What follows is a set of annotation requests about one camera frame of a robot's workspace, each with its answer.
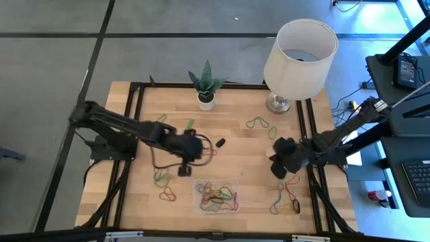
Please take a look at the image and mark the black diagonal pole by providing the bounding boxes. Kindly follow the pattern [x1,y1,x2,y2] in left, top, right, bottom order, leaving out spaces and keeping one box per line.
[378,15,430,67]

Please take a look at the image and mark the grey chair leg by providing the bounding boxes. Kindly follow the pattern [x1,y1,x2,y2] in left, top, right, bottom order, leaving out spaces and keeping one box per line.
[0,146,27,162]

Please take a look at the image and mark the black power adapter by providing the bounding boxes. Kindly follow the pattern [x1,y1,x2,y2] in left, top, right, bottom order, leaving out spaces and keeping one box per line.
[396,55,419,90]

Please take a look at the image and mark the yellow rubber band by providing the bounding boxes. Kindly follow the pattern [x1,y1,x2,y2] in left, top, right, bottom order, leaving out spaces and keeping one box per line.
[277,202,298,225]

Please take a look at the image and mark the silver metal bracket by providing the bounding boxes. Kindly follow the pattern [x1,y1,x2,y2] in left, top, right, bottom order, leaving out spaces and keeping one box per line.
[104,231,144,240]
[291,234,332,242]

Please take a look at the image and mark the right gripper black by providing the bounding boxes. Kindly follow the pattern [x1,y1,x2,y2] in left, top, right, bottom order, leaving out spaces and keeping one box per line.
[270,137,310,179]

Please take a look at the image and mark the black frame crossbeam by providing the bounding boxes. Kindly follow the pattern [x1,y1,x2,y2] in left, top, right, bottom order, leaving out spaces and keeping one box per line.
[0,227,430,242]

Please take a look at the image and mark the thin black floor cable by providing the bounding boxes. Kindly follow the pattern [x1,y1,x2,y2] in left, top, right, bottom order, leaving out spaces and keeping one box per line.
[332,0,363,13]

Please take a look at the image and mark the black keyboard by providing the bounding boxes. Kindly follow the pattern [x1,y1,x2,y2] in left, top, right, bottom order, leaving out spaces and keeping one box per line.
[402,160,430,209]

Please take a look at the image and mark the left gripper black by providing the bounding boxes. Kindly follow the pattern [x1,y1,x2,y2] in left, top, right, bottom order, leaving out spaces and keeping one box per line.
[167,128,205,162]

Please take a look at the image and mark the succulent plant in white pot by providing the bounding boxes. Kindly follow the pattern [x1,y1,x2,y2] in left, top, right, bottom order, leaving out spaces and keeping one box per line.
[187,59,228,112]

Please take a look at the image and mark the blue rubber band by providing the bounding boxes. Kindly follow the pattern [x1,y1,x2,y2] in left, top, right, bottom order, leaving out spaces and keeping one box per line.
[269,182,286,216]

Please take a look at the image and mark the white cable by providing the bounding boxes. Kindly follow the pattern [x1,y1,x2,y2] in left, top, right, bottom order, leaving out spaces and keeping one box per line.
[389,80,430,110]

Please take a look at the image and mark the clear plastic bin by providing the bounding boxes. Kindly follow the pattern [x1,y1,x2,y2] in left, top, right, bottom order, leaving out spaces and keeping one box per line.
[192,178,242,215]

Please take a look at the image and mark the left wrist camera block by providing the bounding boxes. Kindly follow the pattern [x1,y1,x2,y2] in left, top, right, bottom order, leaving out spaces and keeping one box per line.
[177,163,193,177]

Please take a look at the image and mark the black lower desk surface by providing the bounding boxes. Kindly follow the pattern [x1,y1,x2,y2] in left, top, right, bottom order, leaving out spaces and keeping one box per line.
[381,117,430,218]

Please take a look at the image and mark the black desk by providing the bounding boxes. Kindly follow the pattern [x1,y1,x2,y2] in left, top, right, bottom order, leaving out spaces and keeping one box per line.
[365,53,430,118]

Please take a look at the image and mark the dark teal rubber band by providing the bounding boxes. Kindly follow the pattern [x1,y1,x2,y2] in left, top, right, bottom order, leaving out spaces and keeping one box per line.
[153,167,171,184]
[245,116,270,130]

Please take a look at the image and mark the white paper sheet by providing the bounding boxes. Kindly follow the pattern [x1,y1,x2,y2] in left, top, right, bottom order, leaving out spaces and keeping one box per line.
[345,130,363,167]

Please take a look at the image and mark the black arm base cable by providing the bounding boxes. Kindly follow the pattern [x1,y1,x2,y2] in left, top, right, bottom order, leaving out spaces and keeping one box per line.
[83,159,101,189]

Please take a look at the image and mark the red and white bottle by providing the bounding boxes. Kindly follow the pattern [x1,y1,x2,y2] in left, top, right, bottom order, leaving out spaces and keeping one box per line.
[368,190,393,202]

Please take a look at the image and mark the white shade table lamp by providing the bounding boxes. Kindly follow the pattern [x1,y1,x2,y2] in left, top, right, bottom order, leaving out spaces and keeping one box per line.
[263,18,339,115]

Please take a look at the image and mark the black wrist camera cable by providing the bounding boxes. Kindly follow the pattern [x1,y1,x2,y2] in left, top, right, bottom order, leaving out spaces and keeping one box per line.
[150,133,216,169]

